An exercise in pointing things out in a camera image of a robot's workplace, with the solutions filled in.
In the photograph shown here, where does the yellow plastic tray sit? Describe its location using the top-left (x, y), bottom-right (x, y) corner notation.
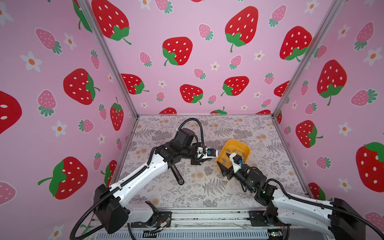
top-left (217, 139), bottom-right (251, 170)

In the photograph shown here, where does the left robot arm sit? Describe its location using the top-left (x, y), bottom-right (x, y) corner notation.
top-left (70, 118), bottom-right (218, 240)

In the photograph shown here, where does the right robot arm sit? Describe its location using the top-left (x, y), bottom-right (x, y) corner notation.
top-left (217, 153), bottom-right (384, 240)

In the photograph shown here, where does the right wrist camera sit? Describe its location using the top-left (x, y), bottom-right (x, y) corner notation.
top-left (229, 155), bottom-right (244, 174)

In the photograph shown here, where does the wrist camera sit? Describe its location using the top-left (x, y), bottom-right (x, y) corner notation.
top-left (229, 155), bottom-right (244, 174)
top-left (204, 149), bottom-right (212, 157)

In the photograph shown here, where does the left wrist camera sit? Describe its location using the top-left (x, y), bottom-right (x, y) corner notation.
top-left (204, 149), bottom-right (212, 157)

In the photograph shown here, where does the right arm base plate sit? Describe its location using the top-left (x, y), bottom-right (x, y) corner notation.
top-left (247, 211), bottom-right (284, 227)

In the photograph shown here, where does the aluminium front rail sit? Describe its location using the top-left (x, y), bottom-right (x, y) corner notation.
top-left (88, 207), bottom-right (334, 240)

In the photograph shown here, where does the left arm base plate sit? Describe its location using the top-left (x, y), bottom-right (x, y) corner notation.
top-left (130, 211), bottom-right (172, 229)

